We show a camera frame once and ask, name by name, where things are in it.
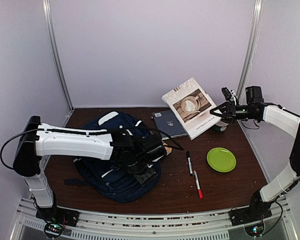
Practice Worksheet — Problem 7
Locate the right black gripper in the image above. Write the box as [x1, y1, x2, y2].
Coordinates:
[210, 100, 256, 123]

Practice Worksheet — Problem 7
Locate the white coffee cover notebook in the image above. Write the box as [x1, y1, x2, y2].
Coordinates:
[161, 77, 221, 140]

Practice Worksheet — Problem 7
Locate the navy blue backpack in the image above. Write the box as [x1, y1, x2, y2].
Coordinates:
[64, 111, 165, 203]

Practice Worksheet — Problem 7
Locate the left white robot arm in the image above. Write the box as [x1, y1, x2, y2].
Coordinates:
[13, 111, 167, 222]

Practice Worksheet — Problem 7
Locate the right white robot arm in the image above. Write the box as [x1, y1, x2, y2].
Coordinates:
[209, 86, 300, 221]

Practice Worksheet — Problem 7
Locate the white teal bowl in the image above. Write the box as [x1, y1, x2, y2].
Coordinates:
[212, 121, 229, 133]

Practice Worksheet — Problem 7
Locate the orange treehouse paperback book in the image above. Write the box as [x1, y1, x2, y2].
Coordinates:
[163, 142, 172, 155]

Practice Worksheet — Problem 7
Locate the dark blue hardcover notebook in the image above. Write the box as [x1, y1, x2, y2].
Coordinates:
[151, 110, 188, 138]

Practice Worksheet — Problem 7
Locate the green plate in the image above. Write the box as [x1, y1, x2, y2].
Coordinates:
[206, 147, 237, 173]

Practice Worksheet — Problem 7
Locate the black marker pen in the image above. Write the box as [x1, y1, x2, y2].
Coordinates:
[186, 151, 194, 176]

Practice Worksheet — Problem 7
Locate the red marker pen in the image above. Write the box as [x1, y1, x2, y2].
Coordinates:
[193, 170, 204, 199]

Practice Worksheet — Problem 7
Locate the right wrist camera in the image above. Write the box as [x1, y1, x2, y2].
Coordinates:
[221, 87, 238, 105]

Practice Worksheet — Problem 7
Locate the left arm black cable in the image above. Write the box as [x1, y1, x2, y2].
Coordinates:
[0, 126, 185, 171]

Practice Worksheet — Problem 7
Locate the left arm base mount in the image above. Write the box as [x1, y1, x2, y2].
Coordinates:
[33, 201, 80, 240]

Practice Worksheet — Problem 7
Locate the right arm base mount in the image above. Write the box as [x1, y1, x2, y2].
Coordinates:
[228, 196, 274, 238]

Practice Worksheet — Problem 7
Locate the right aluminium corner post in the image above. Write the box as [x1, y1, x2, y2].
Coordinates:
[236, 0, 264, 100]

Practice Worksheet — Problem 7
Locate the aluminium corner post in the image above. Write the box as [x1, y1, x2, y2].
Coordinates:
[42, 0, 75, 112]
[236, 0, 264, 100]

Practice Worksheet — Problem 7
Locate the aluminium front rail frame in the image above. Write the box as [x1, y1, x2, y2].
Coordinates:
[11, 196, 300, 240]

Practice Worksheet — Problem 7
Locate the left aluminium corner post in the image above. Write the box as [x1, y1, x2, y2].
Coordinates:
[42, 0, 75, 112]

